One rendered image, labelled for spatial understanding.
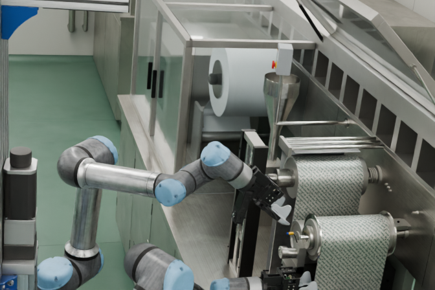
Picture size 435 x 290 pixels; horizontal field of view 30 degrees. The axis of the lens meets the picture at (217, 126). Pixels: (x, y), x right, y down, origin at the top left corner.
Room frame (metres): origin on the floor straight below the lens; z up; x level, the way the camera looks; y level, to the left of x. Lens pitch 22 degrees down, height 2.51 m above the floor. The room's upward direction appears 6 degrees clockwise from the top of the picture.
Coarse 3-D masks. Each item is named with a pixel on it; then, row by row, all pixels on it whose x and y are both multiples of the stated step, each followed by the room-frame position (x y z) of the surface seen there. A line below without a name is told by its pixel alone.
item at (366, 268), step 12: (324, 264) 2.21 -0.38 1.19; (336, 264) 2.22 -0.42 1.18; (348, 264) 2.23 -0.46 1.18; (360, 264) 2.25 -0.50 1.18; (372, 264) 2.26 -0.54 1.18; (384, 264) 2.27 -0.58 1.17; (324, 276) 2.21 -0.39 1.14; (336, 276) 2.22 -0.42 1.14; (348, 276) 2.24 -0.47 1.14; (360, 276) 2.25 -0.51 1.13; (372, 276) 2.26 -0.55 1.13; (324, 288) 2.21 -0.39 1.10; (336, 288) 2.23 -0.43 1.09; (348, 288) 2.24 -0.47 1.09; (360, 288) 2.25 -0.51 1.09; (372, 288) 2.26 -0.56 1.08
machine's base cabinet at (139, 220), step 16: (128, 144) 4.00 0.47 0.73; (128, 160) 3.97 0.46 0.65; (128, 208) 3.89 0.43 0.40; (144, 208) 3.48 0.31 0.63; (128, 224) 3.86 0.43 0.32; (144, 224) 3.46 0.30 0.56; (160, 224) 3.14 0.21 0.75; (128, 240) 3.83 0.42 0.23; (144, 240) 3.43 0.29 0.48; (160, 240) 3.12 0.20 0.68; (176, 256) 2.82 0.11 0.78
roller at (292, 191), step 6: (360, 156) 2.59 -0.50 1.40; (288, 162) 2.55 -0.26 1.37; (294, 162) 2.51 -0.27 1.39; (294, 168) 2.50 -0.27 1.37; (366, 168) 2.53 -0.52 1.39; (366, 174) 2.52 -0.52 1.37; (366, 180) 2.51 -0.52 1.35; (294, 186) 2.48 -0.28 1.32; (366, 186) 2.51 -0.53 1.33; (288, 192) 2.52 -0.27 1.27; (294, 192) 2.47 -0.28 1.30; (294, 198) 2.47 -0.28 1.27
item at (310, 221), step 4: (384, 216) 2.35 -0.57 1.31; (308, 220) 2.29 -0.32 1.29; (312, 220) 2.27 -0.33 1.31; (388, 220) 2.32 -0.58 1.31; (308, 224) 2.29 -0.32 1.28; (312, 224) 2.26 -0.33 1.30; (388, 224) 2.31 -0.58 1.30; (316, 228) 2.23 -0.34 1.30; (316, 232) 2.23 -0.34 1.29; (392, 232) 2.29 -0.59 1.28; (316, 236) 2.22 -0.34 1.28; (392, 236) 2.28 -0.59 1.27; (316, 240) 2.22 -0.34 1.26; (392, 240) 2.28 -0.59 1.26; (316, 244) 2.21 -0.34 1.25; (316, 248) 2.21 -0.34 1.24; (388, 248) 2.28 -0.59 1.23; (308, 252) 2.26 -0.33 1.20; (312, 252) 2.23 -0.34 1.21; (316, 252) 2.21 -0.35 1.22
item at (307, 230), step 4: (304, 228) 2.28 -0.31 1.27; (308, 228) 2.25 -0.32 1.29; (312, 228) 2.25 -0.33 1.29; (304, 232) 2.27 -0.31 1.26; (308, 232) 2.24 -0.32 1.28; (312, 232) 2.24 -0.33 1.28; (312, 236) 2.23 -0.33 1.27; (304, 240) 2.26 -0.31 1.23; (308, 240) 2.23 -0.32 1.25; (312, 240) 2.22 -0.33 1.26; (304, 244) 2.26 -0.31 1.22; (308, 244) 2.23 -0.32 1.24; (312, 244) 2.22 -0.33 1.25; (308, 248) 2.23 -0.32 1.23; (312, 248) 2.23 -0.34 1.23
